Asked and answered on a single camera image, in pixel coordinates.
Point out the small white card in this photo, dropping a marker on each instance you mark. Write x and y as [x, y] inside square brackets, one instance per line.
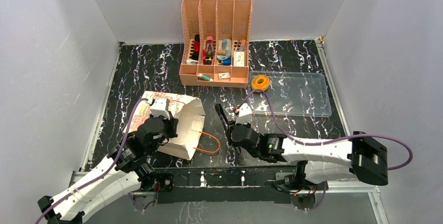
[225, 75]

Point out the green marker pen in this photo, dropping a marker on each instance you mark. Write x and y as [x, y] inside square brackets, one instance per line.
[204, 77]

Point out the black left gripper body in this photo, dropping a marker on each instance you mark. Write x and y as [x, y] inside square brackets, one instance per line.
[169, 131]

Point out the clear plastic tray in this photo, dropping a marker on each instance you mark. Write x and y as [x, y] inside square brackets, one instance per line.
[297, 94]

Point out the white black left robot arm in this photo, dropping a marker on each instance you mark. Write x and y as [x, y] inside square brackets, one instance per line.
[124, 170]

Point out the pink desk file organizer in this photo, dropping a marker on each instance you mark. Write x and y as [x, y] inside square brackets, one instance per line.
[220, 19]

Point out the aluminium front frame rail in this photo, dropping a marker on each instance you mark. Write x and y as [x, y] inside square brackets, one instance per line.
[333, 186]

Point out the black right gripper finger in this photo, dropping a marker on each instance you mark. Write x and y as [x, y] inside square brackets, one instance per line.
[223, 118]
[231, 143]

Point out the red black bottle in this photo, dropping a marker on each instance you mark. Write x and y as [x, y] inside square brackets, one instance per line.
[196, 48]

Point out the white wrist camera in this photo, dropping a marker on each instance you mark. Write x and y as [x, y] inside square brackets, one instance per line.
[159, 107]
[244, 114]

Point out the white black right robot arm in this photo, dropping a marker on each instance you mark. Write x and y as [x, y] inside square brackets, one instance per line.
[356, 157]

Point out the aluminium right side rail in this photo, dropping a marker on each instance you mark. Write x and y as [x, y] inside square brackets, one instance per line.
[330, 80]

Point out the pink capped clear bottle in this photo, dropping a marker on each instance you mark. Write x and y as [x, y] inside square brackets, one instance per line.
[209, 51]

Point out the white small box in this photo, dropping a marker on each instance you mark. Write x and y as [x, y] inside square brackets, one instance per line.
[239, 58]

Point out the orange fake bagel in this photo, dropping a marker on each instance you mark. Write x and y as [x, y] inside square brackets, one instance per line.
[261, 82]

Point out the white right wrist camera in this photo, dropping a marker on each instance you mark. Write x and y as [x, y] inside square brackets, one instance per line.
[244, 114]

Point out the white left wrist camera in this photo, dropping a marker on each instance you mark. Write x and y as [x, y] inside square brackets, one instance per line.
[159, 107]

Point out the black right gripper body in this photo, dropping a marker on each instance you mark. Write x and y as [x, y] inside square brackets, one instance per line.
[229, 129]

